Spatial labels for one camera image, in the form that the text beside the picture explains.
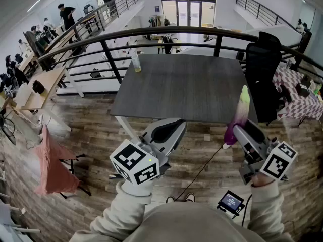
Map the long wooden workbench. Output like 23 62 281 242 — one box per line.
44 14 99 57

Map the small black screen device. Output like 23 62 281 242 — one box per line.
217 190 245 215

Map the clothes rack with garments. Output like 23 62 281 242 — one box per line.
148 14 168 28

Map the light wooden desk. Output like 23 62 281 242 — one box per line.
12 66 85 133

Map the clear bottle with yellow liquid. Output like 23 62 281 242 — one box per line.
131 51 142 73

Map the black straight balcony railing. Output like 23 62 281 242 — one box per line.
73 0 142 35
236 0 303 32

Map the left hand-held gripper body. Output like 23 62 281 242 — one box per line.
110 134 170 186

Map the black curved metal railing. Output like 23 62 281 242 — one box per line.
37 26 323 85

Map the salmon pink cloth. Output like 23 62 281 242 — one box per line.
34 125 81 195

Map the small black box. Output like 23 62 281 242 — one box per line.
295 83 310 98

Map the person's left forearm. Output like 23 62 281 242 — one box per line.
89 179 153 236

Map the black round container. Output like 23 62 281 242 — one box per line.
32 79 46 95

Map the black device cable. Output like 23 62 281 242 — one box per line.
241 194 253 226

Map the person's right forearm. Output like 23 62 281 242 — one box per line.
248 174 286 239

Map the white rack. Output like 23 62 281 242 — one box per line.
0 193 41 242

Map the dark grey table top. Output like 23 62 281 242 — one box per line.
110 53 259 150

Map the person's beige sweatshirt torso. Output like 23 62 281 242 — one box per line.
69 202 296 242

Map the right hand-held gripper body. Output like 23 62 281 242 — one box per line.
239 137 298 185

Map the purple and green eggplant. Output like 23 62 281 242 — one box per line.
225 85 250 146

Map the black office chair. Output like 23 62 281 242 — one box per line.
243 31 286 124

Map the black folding stand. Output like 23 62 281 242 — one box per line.
59 154 92 199

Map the glass entrance door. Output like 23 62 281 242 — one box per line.
176 0 202 27

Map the table with checkered cloth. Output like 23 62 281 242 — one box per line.
272 66 323 122

